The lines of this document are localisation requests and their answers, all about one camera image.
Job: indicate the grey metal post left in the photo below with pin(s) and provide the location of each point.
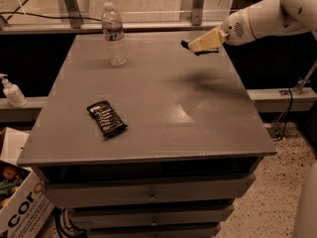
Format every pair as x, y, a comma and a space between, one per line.
73, 13

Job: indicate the clear plastic water bottle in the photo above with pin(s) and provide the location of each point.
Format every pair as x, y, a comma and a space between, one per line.
113, 31

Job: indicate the white cardboard box with produce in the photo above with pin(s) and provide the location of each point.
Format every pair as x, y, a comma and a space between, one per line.
24, 209

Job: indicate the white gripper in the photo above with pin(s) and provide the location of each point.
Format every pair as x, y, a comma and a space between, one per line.
236, 29

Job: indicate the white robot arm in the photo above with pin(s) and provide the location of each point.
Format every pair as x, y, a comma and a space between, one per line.
271, 18

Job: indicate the grey drawer cabinet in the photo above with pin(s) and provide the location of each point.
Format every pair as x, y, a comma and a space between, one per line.
191, 146

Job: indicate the white pump dispenser bottle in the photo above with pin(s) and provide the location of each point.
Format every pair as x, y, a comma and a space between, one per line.
13, 92

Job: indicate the black snack bar wrapper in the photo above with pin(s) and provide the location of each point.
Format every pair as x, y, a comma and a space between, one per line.
106, 118

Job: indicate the grey metal post right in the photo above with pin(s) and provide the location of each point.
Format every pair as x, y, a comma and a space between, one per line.
197, 12

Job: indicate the blue rxbar blueberry wrapper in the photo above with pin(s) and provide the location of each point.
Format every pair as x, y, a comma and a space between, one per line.
185, 45

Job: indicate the grey metal post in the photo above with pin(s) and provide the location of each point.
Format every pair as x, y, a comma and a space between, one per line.
73, 13
197, 12

